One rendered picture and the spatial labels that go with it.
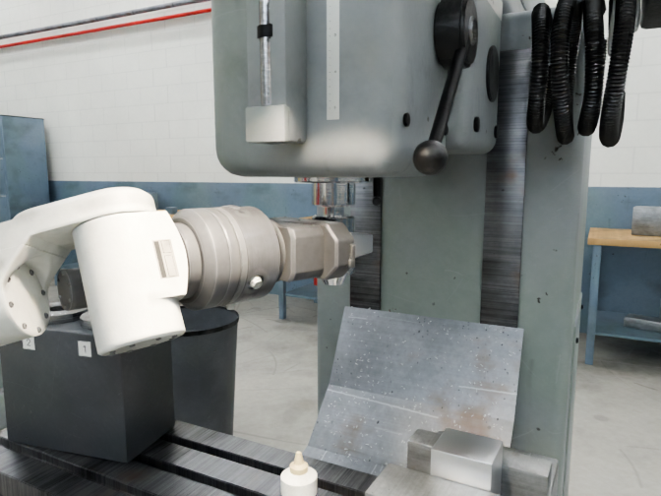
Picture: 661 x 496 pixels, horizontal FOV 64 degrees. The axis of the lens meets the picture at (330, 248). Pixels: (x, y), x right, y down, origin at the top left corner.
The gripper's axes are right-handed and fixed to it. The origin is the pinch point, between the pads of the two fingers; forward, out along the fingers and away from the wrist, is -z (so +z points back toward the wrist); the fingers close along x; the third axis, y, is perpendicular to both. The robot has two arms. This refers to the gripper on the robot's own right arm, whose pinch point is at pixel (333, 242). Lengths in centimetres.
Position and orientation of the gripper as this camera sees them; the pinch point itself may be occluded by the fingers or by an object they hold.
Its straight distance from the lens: 57.5
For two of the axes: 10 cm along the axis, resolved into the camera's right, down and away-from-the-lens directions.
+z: -7.1, 0.9, -7.0
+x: -7.0, -1.0, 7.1
